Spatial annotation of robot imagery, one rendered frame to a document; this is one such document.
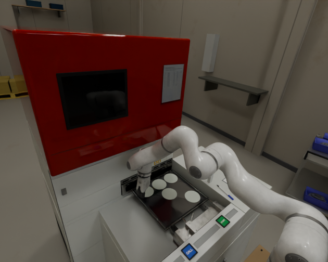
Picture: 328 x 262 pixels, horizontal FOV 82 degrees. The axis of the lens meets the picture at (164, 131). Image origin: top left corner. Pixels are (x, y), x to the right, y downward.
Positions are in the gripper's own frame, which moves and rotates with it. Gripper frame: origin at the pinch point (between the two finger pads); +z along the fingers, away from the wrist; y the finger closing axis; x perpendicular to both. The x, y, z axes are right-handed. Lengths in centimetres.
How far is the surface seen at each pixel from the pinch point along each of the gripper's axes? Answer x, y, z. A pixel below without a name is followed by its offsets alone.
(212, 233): -45.7, -10.1, -2.1
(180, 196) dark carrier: -22.1, 11.4, 0.5
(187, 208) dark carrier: -29.0, 4.9, 1.5
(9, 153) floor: 270, 74, 82
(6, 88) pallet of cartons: 523, 226, 31
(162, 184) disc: -7.1, 16.1, -0.1
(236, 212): -56, 9, -5
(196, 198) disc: -32.1, 14.4, 0.1
